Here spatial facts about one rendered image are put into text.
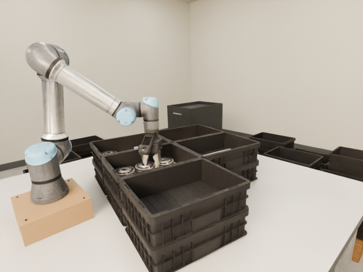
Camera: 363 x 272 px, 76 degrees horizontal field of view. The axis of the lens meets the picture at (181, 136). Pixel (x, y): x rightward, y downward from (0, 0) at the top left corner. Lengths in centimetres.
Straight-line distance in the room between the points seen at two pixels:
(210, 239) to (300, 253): 32
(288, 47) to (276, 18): 53
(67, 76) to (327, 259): 112
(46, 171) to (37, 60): 44
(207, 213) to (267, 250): 27
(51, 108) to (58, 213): 45
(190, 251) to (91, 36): 401
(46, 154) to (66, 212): 25
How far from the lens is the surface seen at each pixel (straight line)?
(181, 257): 84
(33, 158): 110
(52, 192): 114
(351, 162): 239
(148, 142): 110
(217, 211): 82
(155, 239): 74
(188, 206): 73
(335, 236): 112
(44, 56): 102
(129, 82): 469
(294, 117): 431
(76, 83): 99
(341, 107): 407
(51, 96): 117
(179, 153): 124
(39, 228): 110
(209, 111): 300
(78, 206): 110
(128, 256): 93
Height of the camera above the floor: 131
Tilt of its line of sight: 15 degrees down
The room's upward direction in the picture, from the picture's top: 2 degrees counter-clockwise
